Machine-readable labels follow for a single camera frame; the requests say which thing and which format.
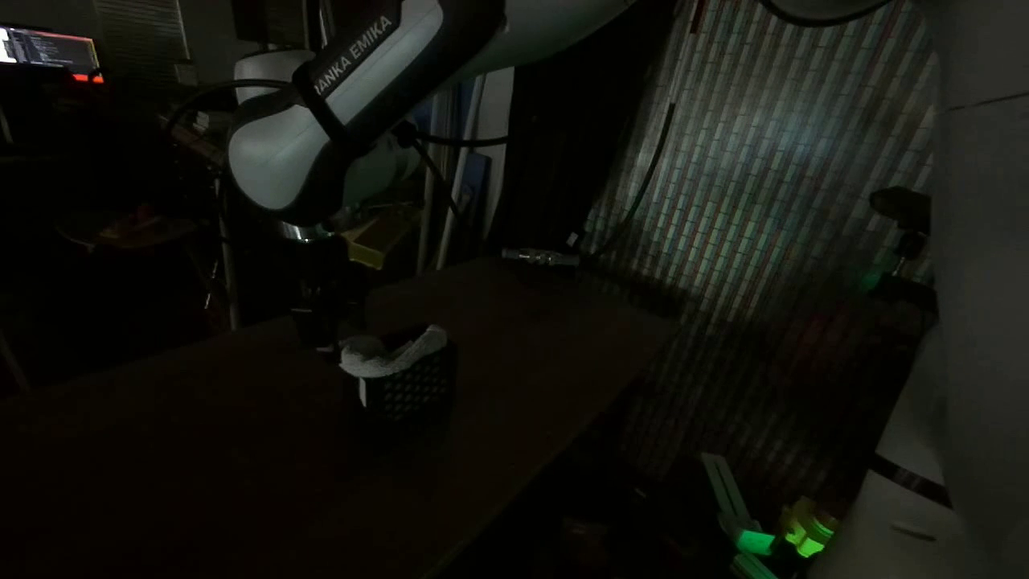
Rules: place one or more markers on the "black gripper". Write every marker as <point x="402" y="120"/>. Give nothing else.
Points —
<point x="321" y="265"/>

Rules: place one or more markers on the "black mesh box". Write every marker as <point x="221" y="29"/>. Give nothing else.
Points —
<point x="415" y="392"/>

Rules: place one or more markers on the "black camera on stand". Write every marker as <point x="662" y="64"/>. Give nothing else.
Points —
<point x="907" y="211"/>

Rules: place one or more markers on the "white towel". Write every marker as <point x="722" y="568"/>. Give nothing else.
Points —
<point x="372" y="357"/>

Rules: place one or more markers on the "green glowing device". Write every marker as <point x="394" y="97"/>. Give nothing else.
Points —
<point x="782" y="551"/>

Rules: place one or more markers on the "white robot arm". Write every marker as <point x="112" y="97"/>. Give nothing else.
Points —
<point x="304" y="149"/>

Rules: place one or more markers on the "lit computer monitor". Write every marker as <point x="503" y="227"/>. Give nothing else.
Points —
<point x="47" y="50"/>

